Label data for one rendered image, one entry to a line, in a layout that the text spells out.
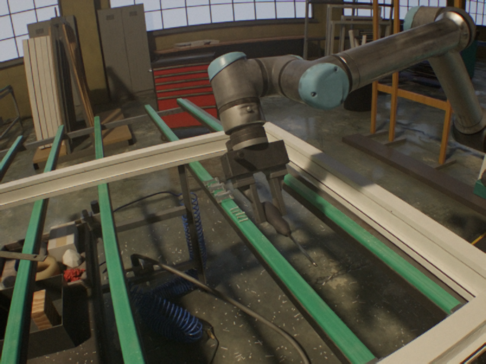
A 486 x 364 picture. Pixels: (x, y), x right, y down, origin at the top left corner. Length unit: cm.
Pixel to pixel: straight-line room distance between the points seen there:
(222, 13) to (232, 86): 769
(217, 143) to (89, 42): 633
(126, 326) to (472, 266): 66
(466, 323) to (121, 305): 61
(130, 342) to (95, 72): 703
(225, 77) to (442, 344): 62
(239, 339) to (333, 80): 132
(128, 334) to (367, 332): 129
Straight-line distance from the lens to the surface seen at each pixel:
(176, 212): 158
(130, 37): 740
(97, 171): 124
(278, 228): 67
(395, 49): 80
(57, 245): 138
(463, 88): 133
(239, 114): 69
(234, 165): 68
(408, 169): 322
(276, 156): 71
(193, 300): 191
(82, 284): 122
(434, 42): 91
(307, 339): 168
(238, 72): 72
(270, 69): 75
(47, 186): 128
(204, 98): 395
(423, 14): 113
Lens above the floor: 135
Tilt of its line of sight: 27 degrees down
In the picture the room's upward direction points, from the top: 5 degrees counter-clockwise
